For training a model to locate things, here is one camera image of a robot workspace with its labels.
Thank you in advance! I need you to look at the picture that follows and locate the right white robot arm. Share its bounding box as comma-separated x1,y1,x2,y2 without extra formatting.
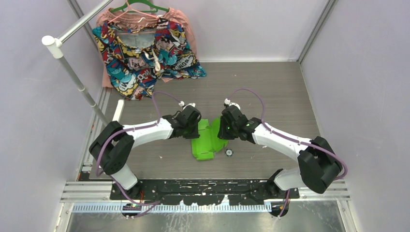
218,105,344,199

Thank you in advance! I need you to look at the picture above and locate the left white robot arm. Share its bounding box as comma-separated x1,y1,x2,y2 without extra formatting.
88,104,201,200

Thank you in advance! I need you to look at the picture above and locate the colorful patterned shirt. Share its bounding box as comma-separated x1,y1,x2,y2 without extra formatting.
92,8,206,100

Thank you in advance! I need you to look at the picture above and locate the green clothes hanger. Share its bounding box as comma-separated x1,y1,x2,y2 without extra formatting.
108,0,171,14

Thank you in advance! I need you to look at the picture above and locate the metal clothes rack pole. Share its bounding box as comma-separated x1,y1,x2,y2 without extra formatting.
41,0,112,125

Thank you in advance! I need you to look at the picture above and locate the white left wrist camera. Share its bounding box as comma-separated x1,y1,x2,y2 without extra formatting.
178,101,196,110

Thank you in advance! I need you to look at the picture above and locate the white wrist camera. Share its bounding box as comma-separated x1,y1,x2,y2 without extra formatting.
178,101,196,110
224,98,235,107

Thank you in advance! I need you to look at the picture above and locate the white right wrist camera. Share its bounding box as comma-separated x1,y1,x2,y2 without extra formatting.
224,98,235,107

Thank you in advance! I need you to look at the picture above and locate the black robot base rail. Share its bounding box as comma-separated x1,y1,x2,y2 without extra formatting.
109,170,302,206

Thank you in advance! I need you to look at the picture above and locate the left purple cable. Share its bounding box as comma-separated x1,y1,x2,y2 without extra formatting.
96,89,193,215

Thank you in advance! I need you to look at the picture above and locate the purple cable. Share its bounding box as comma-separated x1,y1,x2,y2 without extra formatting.
225,87,350,218
96,89,193,215

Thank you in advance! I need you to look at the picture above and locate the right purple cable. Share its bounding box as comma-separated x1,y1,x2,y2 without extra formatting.
225,87,350,218

